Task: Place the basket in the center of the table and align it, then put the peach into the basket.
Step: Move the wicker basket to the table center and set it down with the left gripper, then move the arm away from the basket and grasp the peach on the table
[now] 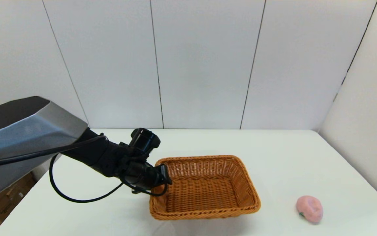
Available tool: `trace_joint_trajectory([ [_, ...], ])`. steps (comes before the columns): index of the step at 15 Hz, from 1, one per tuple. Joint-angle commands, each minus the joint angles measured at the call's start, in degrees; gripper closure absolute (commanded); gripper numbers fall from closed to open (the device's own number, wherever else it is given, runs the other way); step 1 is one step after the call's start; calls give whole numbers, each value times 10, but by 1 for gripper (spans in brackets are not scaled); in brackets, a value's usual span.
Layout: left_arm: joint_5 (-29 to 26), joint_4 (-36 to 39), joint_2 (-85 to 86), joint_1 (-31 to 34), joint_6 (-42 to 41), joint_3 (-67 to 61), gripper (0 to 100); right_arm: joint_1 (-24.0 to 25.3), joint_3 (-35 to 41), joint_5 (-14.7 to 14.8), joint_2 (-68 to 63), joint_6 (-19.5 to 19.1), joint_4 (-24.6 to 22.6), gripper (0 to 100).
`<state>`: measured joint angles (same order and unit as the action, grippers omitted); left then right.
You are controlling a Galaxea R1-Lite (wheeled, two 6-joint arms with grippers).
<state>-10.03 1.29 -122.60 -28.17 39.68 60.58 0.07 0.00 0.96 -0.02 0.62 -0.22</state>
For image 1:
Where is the long black arm cable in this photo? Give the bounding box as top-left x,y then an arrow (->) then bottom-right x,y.
0,134 -> 125,203

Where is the brown cardboard box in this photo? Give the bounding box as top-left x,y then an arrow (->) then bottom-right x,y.
0,172 -> 36,228

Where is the orange woven wicker basket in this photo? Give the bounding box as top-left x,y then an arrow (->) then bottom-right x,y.
149,155 -> 261,220

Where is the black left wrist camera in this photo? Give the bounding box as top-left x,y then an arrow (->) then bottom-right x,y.
129,128 -> 161,159

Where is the pink toy peach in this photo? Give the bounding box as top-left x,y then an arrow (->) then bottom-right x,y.
296,195 -> 324,224

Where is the short black camera cable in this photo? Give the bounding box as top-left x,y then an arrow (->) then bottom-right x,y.
120,170 -> 169,197

